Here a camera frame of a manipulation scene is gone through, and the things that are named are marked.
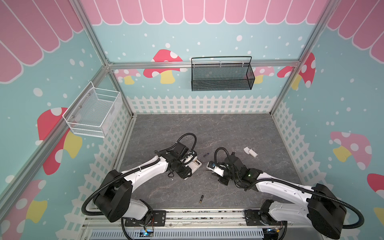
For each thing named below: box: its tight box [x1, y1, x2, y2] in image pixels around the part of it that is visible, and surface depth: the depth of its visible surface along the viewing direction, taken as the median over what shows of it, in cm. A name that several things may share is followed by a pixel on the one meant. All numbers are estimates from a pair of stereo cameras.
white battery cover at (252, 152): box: [248, 149, 258, 158], surface depth 101 cm
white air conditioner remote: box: [188, 159, 203, 174], surface depth 89 cm
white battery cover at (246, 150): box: [243, 146, 251, 155], surface depth 102 cm
